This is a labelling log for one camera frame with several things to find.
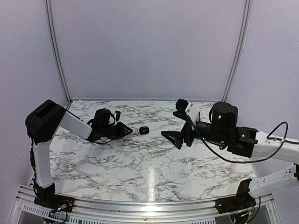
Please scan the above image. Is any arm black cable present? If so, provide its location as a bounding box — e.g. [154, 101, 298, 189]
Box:
[86, 111, 117, 144]
[186, 116, 299, 164]

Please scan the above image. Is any right aluminium frame post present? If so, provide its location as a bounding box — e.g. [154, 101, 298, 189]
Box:
[221, 0, 252, 102]

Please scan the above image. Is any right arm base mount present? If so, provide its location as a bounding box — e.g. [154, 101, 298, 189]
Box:
[214, 178, 256, 214]

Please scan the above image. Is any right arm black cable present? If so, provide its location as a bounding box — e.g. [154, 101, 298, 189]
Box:
[186, 116, 299, 164]

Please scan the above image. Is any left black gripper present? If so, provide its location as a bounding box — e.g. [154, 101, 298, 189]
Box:
[100, 121, 132, 140]

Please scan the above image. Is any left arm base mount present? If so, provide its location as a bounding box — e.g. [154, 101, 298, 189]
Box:
[33, 182, 74, 213]

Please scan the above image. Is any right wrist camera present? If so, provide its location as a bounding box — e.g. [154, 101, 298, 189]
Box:
[176, 99, 200, 124]

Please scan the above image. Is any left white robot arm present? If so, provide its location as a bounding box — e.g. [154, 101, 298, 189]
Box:
[25, 99, 133, 208]

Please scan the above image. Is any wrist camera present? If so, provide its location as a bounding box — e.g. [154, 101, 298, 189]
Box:
[176, 99, 200, 124]
[109, 111, 121, 125]

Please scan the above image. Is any left aluminium frame post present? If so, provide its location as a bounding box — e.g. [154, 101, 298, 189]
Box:
[44, 0, 72, 105]

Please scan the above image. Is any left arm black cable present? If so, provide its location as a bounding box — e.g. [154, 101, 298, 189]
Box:
[86, 111, 117, 144]

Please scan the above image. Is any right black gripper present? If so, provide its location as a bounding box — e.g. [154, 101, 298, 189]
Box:
[162, 119, 229, 149]

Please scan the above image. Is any aluminium frame post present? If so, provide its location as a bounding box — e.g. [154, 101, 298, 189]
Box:
[44, 0, 72, 105]
[221, 0, 252, 102]

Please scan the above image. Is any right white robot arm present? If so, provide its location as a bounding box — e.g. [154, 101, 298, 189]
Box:
[161, 99, 299, 209]

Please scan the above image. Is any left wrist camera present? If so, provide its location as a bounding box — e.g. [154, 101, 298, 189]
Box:
[109, 111, 121, 125]

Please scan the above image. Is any black earbud charging case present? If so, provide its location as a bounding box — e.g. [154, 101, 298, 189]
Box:
[139, 126, 150, 135]

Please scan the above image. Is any front aluminium rail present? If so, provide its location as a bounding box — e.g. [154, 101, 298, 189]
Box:
[8, 185, 281, 224]

